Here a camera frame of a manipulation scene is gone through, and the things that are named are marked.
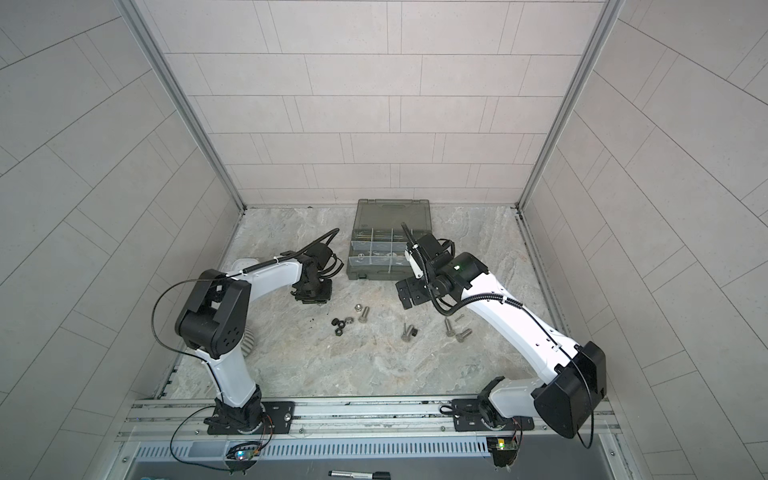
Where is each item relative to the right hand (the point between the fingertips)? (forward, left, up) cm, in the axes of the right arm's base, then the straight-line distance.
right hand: (413, 292), depth 76 cm
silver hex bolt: (0, +15, -15) cm, 21 cm away
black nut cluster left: (0, +21, -15) cm, 26 cm away
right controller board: (-32, -18, -18) cm, 41 cm away
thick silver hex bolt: (-7, -13, -15) cm, 21 cm away
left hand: (+10, +25, -16) cm, 31 cm away
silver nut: (+4, +16, -15) cm, 23 cm away
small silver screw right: (0, -15, -16) cm, 22 cm away
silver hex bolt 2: (-5, +3, -16) cm, 17 cm away
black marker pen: (-35, +15, -16) cm, 41 cm away
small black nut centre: (-4, 0, -15) cm, 16 cm away
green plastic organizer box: (+26, +10, -12) cm, 30 cm away
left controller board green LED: (-30, +40, -13) cm, 52 cm away
